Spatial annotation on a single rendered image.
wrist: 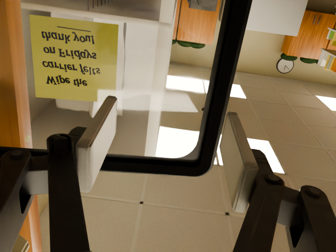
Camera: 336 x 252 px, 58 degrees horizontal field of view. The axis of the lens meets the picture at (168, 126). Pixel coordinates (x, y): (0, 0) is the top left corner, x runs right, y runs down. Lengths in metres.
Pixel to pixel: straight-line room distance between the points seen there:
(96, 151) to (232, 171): 0.08
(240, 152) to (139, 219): 1.92
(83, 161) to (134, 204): 2.03
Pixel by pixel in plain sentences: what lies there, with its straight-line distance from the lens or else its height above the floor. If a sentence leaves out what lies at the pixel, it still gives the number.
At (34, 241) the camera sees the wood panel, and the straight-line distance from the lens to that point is 0.52.
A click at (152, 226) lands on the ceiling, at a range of 2.05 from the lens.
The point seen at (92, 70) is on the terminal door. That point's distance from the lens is 0.29.
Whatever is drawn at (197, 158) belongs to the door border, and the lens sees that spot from 0.34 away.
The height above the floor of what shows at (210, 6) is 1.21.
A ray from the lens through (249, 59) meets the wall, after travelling 5.80.
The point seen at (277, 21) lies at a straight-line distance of 5.06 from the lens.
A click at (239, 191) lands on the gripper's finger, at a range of 0.17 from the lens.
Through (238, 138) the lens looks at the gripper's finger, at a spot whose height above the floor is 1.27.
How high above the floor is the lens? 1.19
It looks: 27 degrees up
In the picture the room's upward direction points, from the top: 172 degrees counter-clockwise
